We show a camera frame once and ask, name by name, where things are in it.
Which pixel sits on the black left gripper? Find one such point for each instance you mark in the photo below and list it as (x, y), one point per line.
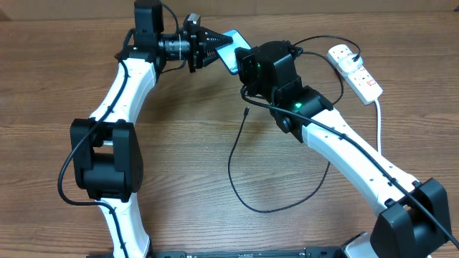
(199, 40)

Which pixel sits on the white charger plug adapter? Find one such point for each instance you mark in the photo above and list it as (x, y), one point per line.
(350, 63)

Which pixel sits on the white power strip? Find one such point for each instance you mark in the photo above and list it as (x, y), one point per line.
(362, 83)

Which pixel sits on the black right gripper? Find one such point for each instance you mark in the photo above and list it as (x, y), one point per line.
(245, 64)

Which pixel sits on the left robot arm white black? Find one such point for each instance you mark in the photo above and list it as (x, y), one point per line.
(105, 165)

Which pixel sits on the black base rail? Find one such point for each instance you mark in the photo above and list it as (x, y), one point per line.
(251, 253)

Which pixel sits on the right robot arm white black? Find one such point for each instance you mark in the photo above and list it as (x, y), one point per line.
(413, 217)

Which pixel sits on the Samsung Galaxy smartphone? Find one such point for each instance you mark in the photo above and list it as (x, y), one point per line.
(227, 53)

